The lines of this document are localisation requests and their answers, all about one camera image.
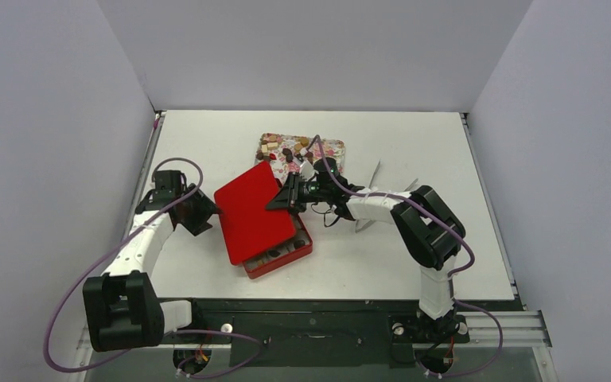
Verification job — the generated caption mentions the red chocolate box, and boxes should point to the red chocolate box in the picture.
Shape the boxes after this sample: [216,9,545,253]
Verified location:
[243,217,313,279]

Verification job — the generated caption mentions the red box lid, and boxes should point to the red box lid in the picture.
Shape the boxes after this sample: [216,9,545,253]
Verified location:
[213,162,296,266]

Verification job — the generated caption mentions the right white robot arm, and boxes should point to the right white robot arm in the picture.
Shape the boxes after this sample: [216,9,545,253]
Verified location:
[266,158,465,342]

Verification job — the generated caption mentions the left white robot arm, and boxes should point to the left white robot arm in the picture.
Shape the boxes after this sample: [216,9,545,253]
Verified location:
[82,170,218,352]

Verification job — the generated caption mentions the floral serving tray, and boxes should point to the floral serving tray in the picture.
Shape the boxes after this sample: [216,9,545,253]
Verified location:
[255,133,322,182]

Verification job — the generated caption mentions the metal tweezers on table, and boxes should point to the metal tweezers on table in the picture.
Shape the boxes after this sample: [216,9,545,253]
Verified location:
[354,159,418,234]

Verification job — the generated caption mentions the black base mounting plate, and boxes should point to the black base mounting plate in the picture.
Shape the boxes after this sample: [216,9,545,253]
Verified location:
[99,296,523,369]

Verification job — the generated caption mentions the black looped cable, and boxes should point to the black looped cable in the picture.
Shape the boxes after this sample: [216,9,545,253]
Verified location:
[310,202,352,228]

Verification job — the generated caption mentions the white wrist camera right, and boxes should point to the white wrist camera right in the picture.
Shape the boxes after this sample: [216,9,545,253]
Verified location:
[299,160,317,181]

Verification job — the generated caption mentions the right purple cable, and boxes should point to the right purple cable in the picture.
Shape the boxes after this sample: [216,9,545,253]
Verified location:
[308,134,504,380]

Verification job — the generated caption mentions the purple cable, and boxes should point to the purple cable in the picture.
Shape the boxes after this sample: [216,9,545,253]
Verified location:
[308,134,504,380]
[42,158,269,381]

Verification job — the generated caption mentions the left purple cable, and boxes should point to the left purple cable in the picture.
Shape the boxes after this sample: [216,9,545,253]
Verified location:
[42,158,269,381]

